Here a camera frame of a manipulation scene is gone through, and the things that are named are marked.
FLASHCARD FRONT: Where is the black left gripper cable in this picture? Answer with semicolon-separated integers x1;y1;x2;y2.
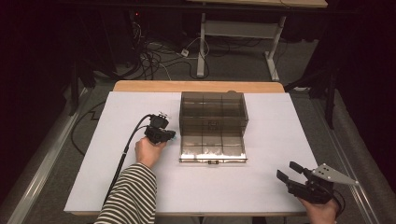
102;113;155;205

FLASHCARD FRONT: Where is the white-framed desk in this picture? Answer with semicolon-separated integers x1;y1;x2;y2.
186;0;330;82

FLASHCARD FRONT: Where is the person's left hand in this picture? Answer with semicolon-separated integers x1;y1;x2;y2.
134;136;168;171

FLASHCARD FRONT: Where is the tangle of black cables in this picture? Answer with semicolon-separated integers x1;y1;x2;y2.
129;18;200;81

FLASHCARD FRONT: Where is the white table cover sheet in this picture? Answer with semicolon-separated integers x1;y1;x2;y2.
64;91;322;217

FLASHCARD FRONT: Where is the black floor cable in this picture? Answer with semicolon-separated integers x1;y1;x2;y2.
70;100;107;157

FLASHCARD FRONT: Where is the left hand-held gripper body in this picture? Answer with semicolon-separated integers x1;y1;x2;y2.
144;112;173;146

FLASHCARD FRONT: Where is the smoky plastic drawer organizer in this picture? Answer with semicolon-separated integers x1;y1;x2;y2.
178;91;250;138

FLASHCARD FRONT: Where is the metal floor rail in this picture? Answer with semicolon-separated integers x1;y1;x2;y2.
309;98;382;224
6;88;92;224

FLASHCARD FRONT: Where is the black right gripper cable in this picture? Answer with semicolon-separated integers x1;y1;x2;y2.
332;189;347;218

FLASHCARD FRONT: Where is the person's right hand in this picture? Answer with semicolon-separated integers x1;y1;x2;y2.
297;196;341;224

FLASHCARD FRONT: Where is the black metal stand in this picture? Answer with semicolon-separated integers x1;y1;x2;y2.
283;69;338;131
68;57;96;117

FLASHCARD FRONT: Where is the person's lap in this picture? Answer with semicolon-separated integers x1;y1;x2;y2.
155;216;254;224

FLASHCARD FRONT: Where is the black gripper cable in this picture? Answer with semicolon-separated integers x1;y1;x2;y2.
102;113;155;205
332;189;347;218

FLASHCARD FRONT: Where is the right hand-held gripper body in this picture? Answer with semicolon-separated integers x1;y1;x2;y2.
285;162;360;205

